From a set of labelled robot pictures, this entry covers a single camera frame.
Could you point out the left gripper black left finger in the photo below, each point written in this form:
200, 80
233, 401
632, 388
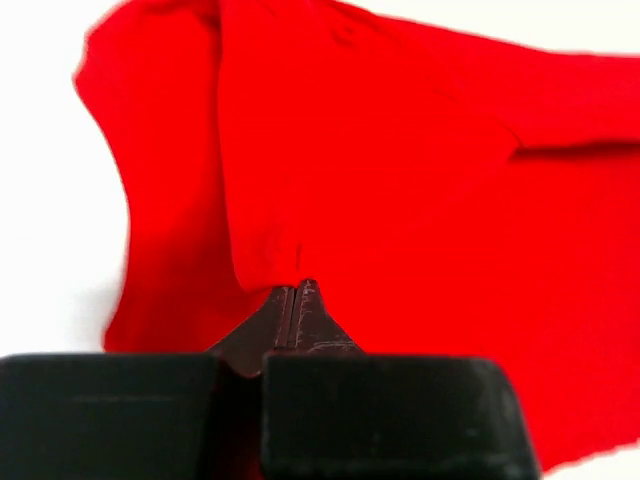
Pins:
140, 416

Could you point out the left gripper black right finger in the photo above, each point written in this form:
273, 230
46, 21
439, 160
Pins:
331, 411

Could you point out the red t-shirt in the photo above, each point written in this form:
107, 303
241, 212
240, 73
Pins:
451, 193

